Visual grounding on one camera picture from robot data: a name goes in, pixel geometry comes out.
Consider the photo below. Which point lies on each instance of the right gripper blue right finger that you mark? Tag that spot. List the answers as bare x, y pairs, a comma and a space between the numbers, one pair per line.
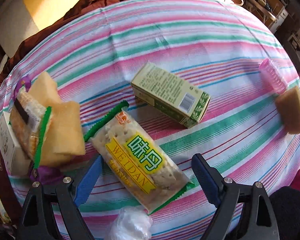
209, 179

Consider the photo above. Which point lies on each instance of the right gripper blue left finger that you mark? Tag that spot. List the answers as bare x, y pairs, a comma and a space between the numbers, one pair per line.
86, 178

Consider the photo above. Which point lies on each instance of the clear plastic bag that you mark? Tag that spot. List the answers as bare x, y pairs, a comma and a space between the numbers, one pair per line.
131, 223

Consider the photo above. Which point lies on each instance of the Weidan cracker packet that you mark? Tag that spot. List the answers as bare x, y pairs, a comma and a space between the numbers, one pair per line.
145, 170

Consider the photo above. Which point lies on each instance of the white square box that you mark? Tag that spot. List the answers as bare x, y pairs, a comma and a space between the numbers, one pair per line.
16, 160

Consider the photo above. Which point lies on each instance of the green cardboard box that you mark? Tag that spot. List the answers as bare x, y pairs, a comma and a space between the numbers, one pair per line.
170, 94

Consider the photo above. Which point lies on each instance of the purple-ended cracker packet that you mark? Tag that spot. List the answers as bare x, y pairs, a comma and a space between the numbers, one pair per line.
31, 121

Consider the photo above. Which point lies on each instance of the yellow sponge block left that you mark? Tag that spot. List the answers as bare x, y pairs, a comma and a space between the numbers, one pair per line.
64, 139

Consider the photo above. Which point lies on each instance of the yellow sponge wedge right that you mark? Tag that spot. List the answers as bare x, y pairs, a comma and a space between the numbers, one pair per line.
288, 106

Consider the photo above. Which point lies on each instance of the striped bed sheet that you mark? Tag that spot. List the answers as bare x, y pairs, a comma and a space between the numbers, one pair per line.
215, 46

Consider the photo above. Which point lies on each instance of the pink hair roller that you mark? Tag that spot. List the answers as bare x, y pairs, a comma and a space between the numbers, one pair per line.
273, 76

